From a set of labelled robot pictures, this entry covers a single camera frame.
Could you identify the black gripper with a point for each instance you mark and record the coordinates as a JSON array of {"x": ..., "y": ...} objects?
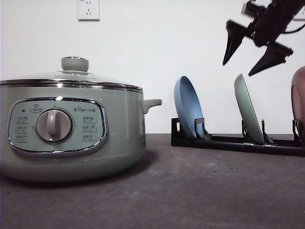
[{"x": 270, "y": 23}]

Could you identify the glass lid with green knob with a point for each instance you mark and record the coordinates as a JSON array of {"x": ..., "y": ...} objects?
[{"x": 74, "y": 73}]

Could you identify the grey table mat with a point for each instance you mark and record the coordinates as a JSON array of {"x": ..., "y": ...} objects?
[{"x": 176, "y": 187}]

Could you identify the green electric steamer pot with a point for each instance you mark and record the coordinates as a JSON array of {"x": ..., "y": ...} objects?
[{"x": 68, "y": 133}]

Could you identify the green plate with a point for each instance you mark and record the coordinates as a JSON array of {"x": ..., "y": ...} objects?
[{"x": 251, "y": 124}]

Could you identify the pink plate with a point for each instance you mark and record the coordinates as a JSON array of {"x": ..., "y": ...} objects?
[{"x": 298, "y": 99}]

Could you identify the black plate rack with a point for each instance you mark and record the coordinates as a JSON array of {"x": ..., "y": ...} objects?
[{"x": 287, "y": 147}]

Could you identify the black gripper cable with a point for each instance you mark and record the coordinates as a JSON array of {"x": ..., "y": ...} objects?
[{"x": 293, "y": 31}]

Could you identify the white wall socket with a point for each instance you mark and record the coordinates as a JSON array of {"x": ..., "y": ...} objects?
[
  {"x": 300, "y": 16},
  {"x": 88, "y": 10}
]

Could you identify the blue plate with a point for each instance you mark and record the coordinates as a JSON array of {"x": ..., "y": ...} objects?
[{"x": 188, "y": 103}]

